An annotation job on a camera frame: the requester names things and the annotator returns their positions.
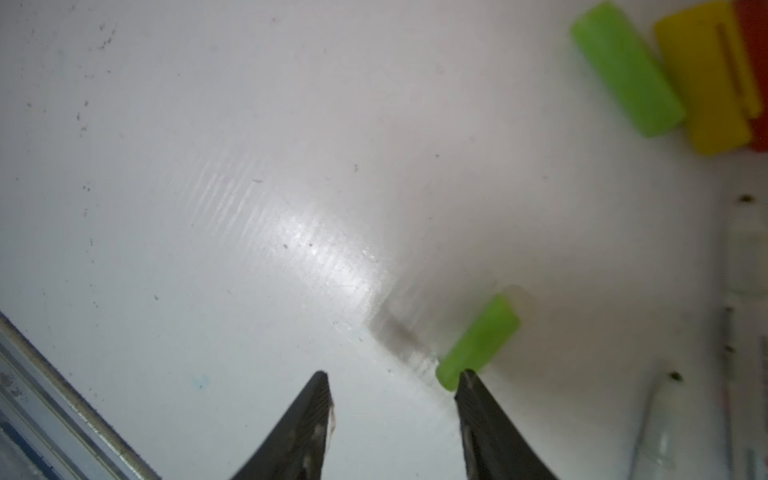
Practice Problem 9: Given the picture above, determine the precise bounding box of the green highlighter cap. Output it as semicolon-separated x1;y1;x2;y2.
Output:
570;1;686;138
436;294;522;392

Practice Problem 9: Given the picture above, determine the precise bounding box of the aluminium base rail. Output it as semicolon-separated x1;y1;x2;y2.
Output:
1;317;160;479

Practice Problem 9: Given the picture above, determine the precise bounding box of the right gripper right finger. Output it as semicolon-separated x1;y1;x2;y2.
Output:
455;370;556;480

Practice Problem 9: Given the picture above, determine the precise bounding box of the red highlighter cap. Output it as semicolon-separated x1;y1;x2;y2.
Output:
732;0;767;153

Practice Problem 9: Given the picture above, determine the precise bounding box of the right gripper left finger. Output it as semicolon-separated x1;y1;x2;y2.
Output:
234;370;333;480

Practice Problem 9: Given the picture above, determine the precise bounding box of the yellow highlighter cap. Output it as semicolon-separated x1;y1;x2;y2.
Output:
654;1;764;156

